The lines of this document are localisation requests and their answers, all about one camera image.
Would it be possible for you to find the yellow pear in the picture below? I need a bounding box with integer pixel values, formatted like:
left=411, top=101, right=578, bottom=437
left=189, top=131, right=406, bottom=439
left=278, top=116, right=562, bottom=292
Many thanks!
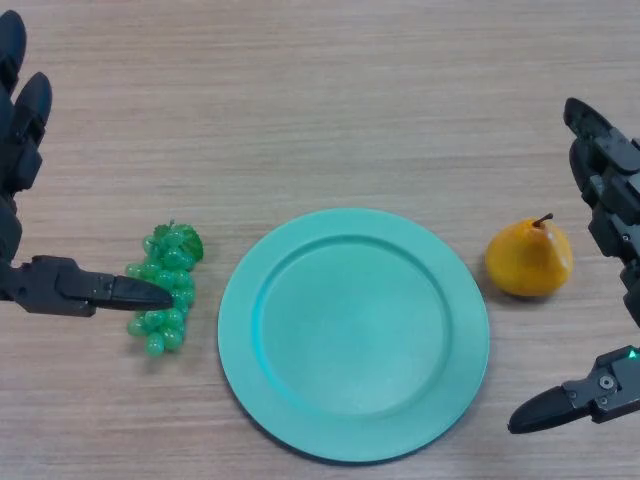
left=484, top=213, right=574, bottom=300

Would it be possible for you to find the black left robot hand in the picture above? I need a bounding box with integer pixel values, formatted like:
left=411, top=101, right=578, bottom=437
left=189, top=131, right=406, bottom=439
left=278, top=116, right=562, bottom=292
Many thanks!
left=0, top=9, right=174, bottom=319

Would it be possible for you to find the green round plate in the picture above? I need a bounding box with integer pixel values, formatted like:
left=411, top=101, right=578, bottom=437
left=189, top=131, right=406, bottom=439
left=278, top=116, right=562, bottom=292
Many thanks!
left=217, top=207, right=490, bottom=462

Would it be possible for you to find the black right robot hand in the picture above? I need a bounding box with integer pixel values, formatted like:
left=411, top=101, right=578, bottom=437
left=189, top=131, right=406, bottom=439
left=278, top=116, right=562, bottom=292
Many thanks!
left=507, top=97, right=640, bottom=435

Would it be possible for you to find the green grape bunch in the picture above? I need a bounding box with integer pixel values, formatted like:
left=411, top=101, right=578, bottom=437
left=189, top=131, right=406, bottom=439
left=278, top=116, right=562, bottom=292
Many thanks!
left=124, top=218, right=206, bottom=357

